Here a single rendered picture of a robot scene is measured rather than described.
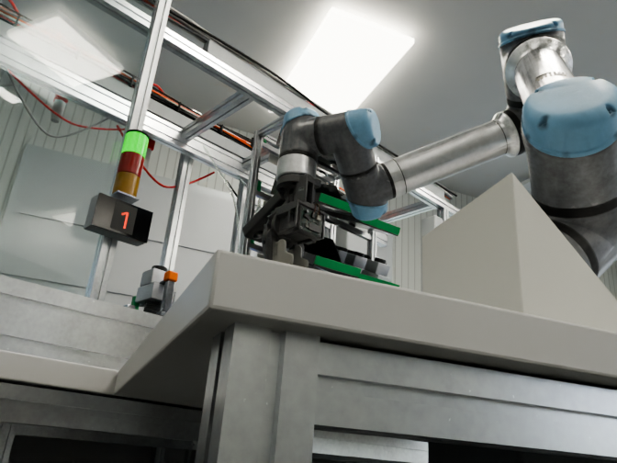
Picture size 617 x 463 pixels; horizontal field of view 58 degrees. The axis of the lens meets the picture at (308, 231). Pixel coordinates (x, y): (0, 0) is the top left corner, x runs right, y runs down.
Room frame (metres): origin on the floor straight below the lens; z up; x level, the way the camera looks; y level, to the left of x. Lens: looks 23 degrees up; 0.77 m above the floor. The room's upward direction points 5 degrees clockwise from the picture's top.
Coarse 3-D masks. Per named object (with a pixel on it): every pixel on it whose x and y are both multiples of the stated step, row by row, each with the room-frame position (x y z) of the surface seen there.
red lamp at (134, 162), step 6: (120, 156) 1.05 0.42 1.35; (126, 156) 1.04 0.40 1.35; (132, 156) 1.04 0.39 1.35; (138, 156) 1.05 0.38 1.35; (120, 162) 1.05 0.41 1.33; (126, 162) 1.04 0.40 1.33; (132, 162) 1.04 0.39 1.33; (138, 162) 1.05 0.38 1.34; (120, 168) 1.05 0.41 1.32; (126, 168) 1.04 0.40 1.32; (132, 168) 1.05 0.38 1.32; (138, 168) 1.06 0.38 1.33; (138, 174) 1.06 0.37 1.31
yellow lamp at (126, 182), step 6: (120, 174) 1.04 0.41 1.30; (126, 174) 1.04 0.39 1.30; (132, 174) 1.05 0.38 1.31; (120, 180) 1.04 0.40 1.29; (126, 180) 1.04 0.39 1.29; (132, 180) 1.05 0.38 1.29; (138, 180) 1.06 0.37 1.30; (114, 186) 1.05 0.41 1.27; (120, 186) 1.04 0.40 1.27; (126, 186) 1.04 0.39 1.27; (132, 186) 1.05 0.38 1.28; (138, 186) 1.07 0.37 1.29; (114, 192) 1.05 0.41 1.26; (126, 192) 1.05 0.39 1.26; (132, 192) 1.05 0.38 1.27
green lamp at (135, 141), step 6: (132, 132) 1.04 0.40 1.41; (138, 132) 1.04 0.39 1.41; (126, 138) 1.05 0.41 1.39; (132, 138) 1.04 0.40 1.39; (138, 138) 1.04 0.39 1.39; (144, 138) 1.05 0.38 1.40; (126, 144) 1.05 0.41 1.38; (132, 144) 1.04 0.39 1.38; (138, 144) 1.05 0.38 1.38; (144, 144) 1.06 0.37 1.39; (126, 150) 1.04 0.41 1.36; (132, 150) 1.04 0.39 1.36; (138, 150) 1.05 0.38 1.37; (144, 150) 1.06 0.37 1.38; (144, 156) 1.07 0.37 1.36
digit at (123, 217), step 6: (120, 204) 1.04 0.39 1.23; (114, 210) 1.03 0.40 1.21; (120, 210) 1.04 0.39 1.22; (126, 210) 1.05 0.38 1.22; (132, 210) 1.06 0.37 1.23; (114, 216) 1.03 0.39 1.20; (120, 216) 1.04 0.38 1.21; (126, 216) 1.05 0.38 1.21; (132, 216) 1.06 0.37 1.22; (114, 222) 1.04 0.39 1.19; (120, 222) 1.04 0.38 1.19; (126, 222) 1.05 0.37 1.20; (132, 222) 1.06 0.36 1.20; (114, 228) 1.04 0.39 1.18; (120, 228) 1.05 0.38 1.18; (126, 228) 1.05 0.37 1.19; (132, 228) 1.06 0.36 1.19
